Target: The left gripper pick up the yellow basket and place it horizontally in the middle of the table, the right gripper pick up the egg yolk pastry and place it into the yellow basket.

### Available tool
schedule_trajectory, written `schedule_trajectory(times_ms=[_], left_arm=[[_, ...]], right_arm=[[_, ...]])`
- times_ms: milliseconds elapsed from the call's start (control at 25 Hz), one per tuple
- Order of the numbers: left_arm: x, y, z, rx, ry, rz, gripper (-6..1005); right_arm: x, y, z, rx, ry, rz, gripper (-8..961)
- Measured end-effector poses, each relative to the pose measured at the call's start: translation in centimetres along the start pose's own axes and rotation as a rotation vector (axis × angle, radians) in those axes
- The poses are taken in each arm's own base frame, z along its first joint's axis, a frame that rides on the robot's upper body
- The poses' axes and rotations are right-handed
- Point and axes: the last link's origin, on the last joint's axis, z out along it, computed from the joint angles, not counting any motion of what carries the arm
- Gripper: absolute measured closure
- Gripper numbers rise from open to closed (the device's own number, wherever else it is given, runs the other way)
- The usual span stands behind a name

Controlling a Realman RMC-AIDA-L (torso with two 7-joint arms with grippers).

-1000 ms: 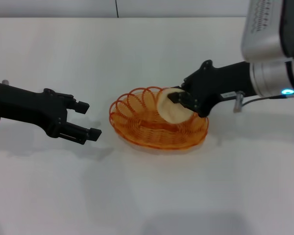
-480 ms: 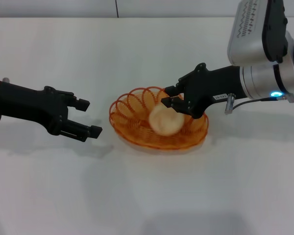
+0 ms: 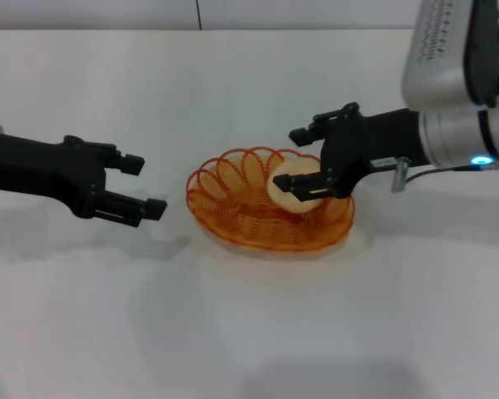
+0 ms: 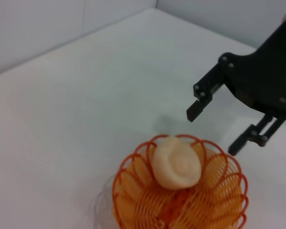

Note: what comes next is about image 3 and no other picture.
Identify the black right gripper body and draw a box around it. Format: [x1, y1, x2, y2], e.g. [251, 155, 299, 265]
[319, 101, 432, 199]

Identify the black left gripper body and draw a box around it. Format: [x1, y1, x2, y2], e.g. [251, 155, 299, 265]
[0, 129, 107, 219]

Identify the round pale bread bun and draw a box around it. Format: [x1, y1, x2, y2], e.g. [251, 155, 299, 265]
[267, 157, 321, 214]

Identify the orange wire loop basket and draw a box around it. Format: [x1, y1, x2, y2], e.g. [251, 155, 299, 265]
[185, 145, 355, 254]

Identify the small metal cable bracket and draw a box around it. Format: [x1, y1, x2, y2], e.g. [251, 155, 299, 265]
[392, 157, 410, 193]

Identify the thin black cable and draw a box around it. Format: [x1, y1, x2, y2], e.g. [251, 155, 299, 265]
[405, 164, 476, 185]

